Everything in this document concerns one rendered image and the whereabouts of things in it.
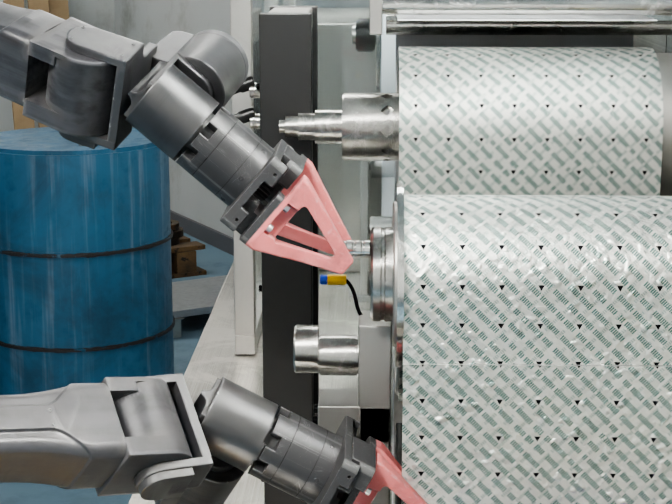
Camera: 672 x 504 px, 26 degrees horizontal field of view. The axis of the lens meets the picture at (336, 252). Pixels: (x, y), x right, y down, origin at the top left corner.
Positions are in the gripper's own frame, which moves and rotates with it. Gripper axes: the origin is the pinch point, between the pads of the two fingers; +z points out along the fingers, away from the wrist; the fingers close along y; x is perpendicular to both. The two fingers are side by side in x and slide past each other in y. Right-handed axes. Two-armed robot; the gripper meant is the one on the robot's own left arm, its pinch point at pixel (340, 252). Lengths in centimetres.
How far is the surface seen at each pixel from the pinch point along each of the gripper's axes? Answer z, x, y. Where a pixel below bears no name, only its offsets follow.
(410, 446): 13.1, -6.9, 6.5
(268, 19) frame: -16.4, 7.9, -27.1
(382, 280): 3.4, 1.1, 3.6
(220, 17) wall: -42, -55, -589
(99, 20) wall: -98, -115, -718
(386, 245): 2.0, 3.2, 2.4
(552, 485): 23.4, -2.1, 6.5
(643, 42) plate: 22, 33, -79
